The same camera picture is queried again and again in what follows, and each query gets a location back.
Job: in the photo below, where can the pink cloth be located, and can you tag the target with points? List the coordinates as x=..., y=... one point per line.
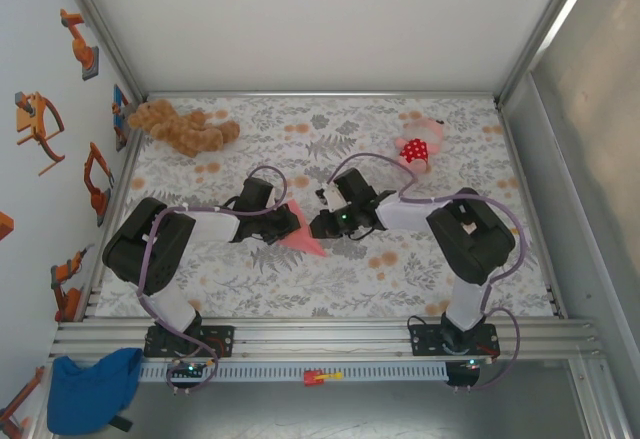
x=307, y=244

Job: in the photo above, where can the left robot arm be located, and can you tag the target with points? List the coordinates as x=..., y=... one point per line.
x=165, y=259

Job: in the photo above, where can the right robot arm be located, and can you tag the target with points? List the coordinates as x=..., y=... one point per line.
x=470, y=249

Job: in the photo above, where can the pink plush doll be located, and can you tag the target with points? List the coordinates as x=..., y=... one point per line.
x=415, y=151

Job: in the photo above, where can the floral tablecloth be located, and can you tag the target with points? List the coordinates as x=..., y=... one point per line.
x=350, y=124

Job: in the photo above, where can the brown teddy bear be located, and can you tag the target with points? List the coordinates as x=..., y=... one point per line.
x=185, y=129

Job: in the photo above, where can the red yellow connector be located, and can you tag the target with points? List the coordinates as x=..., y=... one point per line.
x=315, y=378

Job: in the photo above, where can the circuit board with green light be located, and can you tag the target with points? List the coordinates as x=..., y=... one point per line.
x=192, y=369
x=465, y=376

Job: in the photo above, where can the blue orange robot sticker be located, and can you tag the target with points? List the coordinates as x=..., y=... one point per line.
x=120, y=119

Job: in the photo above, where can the blue cloth cap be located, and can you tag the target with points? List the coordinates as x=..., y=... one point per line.
x=85, y=394

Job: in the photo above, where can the orange gripper sticker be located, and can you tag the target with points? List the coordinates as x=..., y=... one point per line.
x=32, y=119

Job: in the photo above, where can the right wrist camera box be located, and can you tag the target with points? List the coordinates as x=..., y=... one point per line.
x=331, y=197

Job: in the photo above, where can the aluminum mounting rail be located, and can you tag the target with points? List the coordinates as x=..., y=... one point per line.
x=325, y=339

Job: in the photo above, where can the aluminum back rail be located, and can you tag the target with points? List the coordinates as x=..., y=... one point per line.
x=320, y=94

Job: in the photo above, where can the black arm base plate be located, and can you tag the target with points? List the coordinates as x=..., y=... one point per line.
x=422, y=341
x=222, y=341

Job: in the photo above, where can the aluminum frame post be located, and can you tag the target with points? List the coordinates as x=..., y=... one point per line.
x=545, y=29
x=100, y=29

